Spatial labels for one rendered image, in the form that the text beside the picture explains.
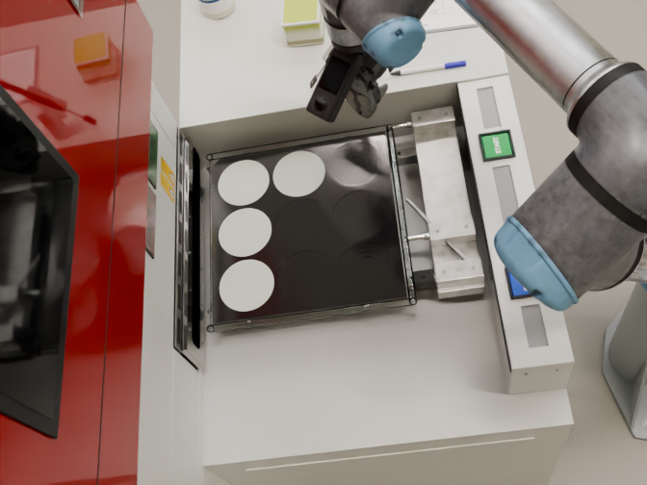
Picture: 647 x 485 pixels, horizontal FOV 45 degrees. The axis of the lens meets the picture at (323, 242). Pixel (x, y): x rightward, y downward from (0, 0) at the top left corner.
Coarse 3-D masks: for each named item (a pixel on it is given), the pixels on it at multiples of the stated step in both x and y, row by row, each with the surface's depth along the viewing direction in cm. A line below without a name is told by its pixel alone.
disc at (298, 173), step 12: (288, 156) 152; (300, 156) 151; (312, 156) 151; (276, 168) 151; (288, 168) 151; (300, 168) 150; (312, 168) 150; (324, 168) 149; (276, 180) 150; (288, 180) 149; (300, 180) 149; (312, 180) 148; (288, 192) 148; (300, 192) 148
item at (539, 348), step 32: (480, 96) 143; (512, 96) 142; (480, 128) 140; (512, 128) 139; (480, 160) 137; (512, 160) 136; (480, 192) 134; (512, 192) 134; (512, 320) 123; (544, 320) 122; (512, 352) 121; (544, 352) 120; (512, 384) 127; (544, 384) 128
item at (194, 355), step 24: (192, 144) 154; (192, 168) 152; (192, 192) 149; (192, 216) 147; (192, 240) 145; (192, 264) 143; (192, 288) 141; (192, 312) 139; (192, 336) 141; (192, 360) 137
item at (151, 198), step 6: (150, 192) 129; (150, 198) 128; (150, 204) 128; (150, 210) 128; (150, 216) 127; (150, 222) 127; (150, 228) 126; (150, 234) 126; (150, 240) 126; (150, 246) 125
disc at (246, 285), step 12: (240, 264) 143; (252, 264) 143; (264, 264) 142; (228, 276) 142; (240, 276) 142; (252, 276) 142; (264, 276) 141; (228, 288) 141; (240, 288) 141; (252, 288) 141; (264, 288) 140; (228, 300) 140; (240, 300) 140; (252, 300) 139; (264, 300) 139
